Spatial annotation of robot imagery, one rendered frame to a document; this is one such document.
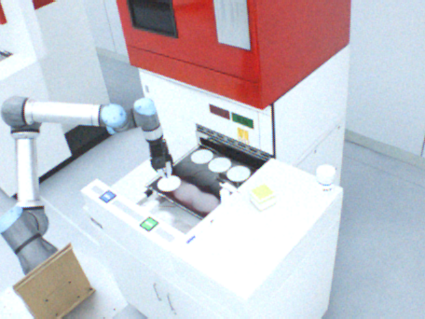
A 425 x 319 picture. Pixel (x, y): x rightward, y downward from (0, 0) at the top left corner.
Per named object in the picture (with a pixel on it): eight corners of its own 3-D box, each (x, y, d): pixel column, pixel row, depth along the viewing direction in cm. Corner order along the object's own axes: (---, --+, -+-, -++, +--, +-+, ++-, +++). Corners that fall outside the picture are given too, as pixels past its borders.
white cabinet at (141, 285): (198, 241, 282) (176, 139, 231) (327, 316, 228) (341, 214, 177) (124, 307, 247) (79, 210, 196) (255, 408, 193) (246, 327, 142)
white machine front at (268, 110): (155, 124, 242) (140, 60, 217) (276, 179, 197) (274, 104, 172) (150, 127, 241) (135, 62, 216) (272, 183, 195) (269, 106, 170)
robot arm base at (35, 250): (25, 277, 135) (7, 253, 135) (28, 279, 148) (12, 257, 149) (60, 250, 142) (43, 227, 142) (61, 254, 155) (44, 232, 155)
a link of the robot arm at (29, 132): (9, 243, 151) (2, 98, 154) (24, 239, 166) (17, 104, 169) (39, 242, 151) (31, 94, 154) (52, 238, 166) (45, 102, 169)
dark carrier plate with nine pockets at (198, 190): (200, 145, 210) (200, 145, 210) (259, 172, 191) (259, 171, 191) (148, 186, 191) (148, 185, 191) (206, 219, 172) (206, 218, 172)
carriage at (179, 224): (143, 201, 191) (142, 195, 189) (204, 238, 171) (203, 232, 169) (130, 211, 187) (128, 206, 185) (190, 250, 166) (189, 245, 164)
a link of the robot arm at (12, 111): (-8, 90, 143) (125, 97, 144) (5, 96, 154) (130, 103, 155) (-13, 122, 142) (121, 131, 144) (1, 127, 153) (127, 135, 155)
